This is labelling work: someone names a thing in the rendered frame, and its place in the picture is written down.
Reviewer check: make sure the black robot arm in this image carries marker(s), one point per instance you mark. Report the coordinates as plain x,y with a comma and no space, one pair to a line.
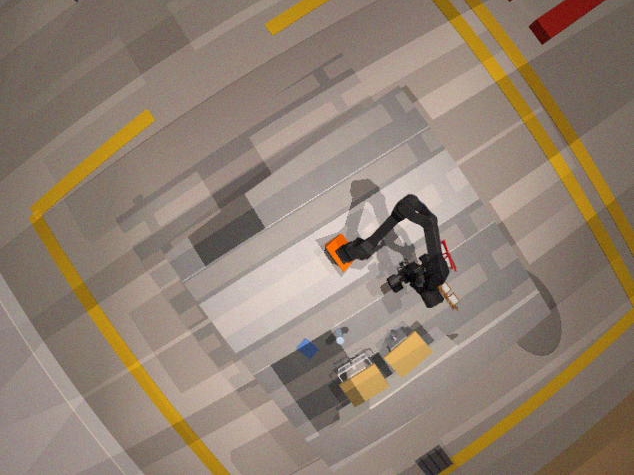
437,271

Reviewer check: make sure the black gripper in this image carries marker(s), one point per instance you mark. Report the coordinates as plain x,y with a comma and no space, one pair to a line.
395,282

